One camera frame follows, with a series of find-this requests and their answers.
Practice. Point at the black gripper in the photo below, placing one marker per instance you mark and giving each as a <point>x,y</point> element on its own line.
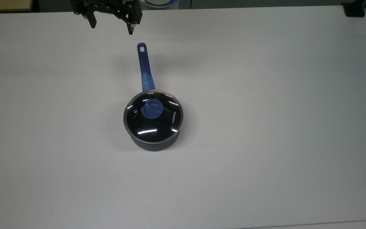
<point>113,6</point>

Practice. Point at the glass lid with blue knob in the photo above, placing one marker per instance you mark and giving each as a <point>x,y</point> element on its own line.
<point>152,109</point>

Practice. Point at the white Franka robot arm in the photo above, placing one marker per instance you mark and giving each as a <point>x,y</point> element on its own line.
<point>159,2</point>

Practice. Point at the light wooden board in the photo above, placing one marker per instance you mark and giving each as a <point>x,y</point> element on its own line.
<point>5,4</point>

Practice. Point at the black table clamp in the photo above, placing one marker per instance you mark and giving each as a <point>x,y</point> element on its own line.
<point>354,10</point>

